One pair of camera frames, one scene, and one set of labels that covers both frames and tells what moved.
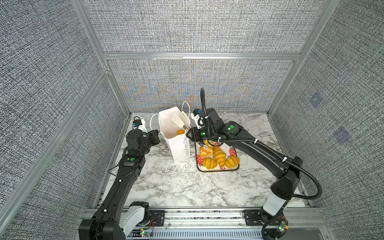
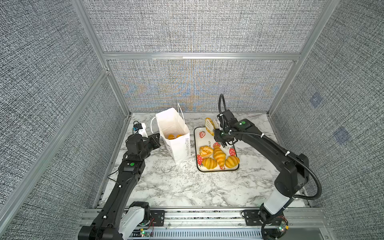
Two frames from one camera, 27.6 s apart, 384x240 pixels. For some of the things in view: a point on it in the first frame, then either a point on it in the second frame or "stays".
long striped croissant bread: x=219 y=155 stays
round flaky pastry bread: x=205 y=153 stays
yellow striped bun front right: x=232 y=161 stays
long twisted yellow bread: x=180 y=131 -> x=171 y=136
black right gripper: x=194 y=136 -> x=216 y=136
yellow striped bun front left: x=209 y=163 stays
